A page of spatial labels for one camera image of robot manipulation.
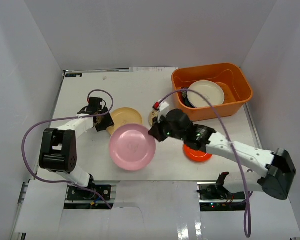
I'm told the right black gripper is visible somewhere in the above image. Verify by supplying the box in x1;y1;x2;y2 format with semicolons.
149;112;186;142

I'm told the small beige patterned plate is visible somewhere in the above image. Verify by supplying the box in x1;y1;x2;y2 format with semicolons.
148;109;159;127

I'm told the yellow round plate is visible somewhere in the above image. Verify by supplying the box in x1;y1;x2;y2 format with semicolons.
106;107;143;135

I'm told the pink round plate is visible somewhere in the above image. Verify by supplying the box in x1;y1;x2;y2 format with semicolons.
109;123;156;171

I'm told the small orange round plate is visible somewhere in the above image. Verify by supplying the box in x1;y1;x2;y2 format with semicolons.
183;144;213;163

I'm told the black floral square plate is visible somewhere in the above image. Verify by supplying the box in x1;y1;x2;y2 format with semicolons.
181;87;189;99

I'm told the cream round plate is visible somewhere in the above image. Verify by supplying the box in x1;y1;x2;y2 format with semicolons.
187;80;225;108

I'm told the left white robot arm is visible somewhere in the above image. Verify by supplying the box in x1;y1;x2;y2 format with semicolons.
39;97;114;200

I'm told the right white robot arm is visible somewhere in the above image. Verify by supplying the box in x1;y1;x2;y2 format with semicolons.
148;109;297;200

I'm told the orange plastic bin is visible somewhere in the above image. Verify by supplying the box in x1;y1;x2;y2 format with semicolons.
171;63;253;122

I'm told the black label sticker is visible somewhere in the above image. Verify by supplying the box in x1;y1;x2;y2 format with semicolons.
64;73;83;78

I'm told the white paper sheet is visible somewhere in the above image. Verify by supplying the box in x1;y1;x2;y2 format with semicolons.
129;67;178;73

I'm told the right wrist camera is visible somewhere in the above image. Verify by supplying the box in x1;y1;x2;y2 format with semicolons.
152;101;170;119

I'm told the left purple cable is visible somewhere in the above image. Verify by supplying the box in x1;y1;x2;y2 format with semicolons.
21;89;115;210

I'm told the purple cable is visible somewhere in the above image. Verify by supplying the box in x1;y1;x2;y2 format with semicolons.
21;89;115;210
157;89;254;238

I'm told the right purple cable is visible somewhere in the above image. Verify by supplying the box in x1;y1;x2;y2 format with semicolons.
157;89;254;238

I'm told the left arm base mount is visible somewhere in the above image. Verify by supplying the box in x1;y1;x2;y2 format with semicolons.
66;184;112;201

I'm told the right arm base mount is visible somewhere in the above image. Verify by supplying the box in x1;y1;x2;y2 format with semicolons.
196;172;246;212

